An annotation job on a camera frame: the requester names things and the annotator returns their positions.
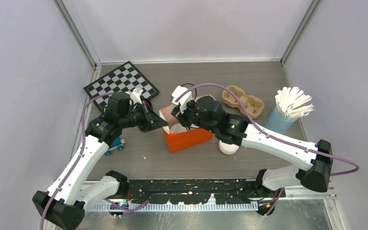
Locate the orange paper bag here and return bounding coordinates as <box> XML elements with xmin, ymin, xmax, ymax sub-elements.
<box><xmin>159</xmin><ymin>104</ymin><xmax>213</xmax><ymax>153</ymax></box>

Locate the cardboard cup carrier tray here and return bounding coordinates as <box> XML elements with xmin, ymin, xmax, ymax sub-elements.
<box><xmin>221</xmin><ymin>85</ymin><xmax>265</xmax><ymax>119</ymax></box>

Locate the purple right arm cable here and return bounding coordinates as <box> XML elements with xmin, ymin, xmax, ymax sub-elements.
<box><xmin>175</xmin><ymin>83</ymin><xmax>360</xmax><ymax>217</ymax></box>

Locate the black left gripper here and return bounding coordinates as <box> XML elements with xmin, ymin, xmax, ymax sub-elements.
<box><xmin>120</xmin><ymin>100</ymin><xmax>168</xmax><ymax>133</ymax></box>

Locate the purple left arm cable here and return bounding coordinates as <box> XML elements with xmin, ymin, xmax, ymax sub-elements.
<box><xmin>39</xmin><ymin>92</ymin><xmax>150</xmax><ymax>230</ymax></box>

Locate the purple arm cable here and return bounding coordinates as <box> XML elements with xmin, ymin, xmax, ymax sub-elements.
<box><xmin>39</xmin><ymin>92</ymin><xmax>150</xmax><ymax>230</ymax></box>
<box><xmin>175</xmin><ymin>83</ymin><xmax>360</xmax><ymax>217</ymax></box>

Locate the blue cup holder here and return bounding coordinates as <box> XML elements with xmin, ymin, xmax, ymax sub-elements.
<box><xmin>265</xmin><ymin>107</ymin><xmax>297</xmax><ymax>134</ymax></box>

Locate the black white chessboard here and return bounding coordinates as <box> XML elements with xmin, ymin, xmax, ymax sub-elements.
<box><xmin>84</xmin><ymin>61</ymin><xmax>160</xmax><ymax>100</ymax></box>

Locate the white lid stack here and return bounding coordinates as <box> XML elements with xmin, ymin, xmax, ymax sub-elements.
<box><xmin>218</xmin><ymin>140</ymin><xmax>239</xmax><ymax>155</ymax></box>

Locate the white plastic cup lid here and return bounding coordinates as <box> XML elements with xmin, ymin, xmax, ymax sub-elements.
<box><xmin>170</xmin><ymin>124</ymin><xmax>188</xmax><ymax>134</ymax></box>

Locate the blue red toy car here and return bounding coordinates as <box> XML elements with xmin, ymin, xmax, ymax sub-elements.
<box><xmin>104</xmin><ymin>137</ymin><xmax>126</xmax><ymax>156</ymax></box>

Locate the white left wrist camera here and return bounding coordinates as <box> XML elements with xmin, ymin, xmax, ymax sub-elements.
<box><xmin>130</xmin><ymin>88</ymin><xmax>143</xmax><ymax>105</ymax></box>

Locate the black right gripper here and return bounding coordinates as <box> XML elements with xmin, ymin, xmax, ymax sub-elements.
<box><xmin>171</xmin><ymin>99</ymin><xmax>217</xmax><ymax>134</ymax></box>

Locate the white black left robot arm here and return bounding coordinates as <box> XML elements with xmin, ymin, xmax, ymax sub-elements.
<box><xmin>32</xmin><ymin>92</ymin><xmax>168</xmax><ymax>230</ymax></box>

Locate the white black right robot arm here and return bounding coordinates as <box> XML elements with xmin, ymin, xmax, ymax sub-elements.
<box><xmin>171</xmin><ymin>96</ymin><xmax>332</xmax><ymax>197</ymax></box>

